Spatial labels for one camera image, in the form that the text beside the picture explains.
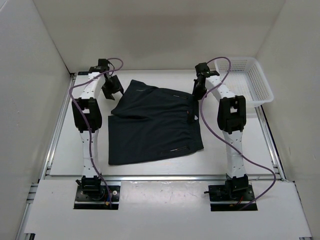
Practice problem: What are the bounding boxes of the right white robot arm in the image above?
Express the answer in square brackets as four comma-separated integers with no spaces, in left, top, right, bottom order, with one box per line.
[192,62,249,201]

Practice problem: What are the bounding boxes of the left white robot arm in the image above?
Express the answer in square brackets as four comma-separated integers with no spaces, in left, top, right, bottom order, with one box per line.
[68,57,124,205]

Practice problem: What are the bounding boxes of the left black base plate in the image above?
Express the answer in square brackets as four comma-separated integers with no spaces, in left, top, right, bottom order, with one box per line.
[73,185,121,210]

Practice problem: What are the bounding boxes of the white plastic mesh basket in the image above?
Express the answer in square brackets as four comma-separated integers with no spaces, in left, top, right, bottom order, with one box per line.
[214,57,274,108]

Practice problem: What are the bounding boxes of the purple cable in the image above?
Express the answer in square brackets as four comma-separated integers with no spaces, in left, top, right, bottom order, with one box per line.
[199,57,277,210]
[68,57,124,208]

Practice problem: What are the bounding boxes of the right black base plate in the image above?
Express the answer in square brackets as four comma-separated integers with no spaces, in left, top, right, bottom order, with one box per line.
[203,184,258,212]

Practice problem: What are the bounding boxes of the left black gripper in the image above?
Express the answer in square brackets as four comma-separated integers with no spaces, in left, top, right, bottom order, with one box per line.
[100,74,124,100]

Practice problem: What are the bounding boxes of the dark navy shorts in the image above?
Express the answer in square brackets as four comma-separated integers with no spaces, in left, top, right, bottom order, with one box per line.
[108,80,204,166]

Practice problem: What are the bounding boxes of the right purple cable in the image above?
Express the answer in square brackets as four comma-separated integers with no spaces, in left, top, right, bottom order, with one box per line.
[199,57,277,210]

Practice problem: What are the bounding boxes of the aluminium front rail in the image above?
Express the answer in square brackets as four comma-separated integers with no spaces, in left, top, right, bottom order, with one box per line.
[44,174,274,182]

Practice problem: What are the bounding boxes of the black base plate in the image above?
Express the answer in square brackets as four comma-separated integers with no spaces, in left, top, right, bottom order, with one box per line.
[203,184,258,212]
[73,185,121,210]

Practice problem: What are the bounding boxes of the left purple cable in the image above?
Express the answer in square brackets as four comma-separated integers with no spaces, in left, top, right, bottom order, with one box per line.
[68,57,124,208]

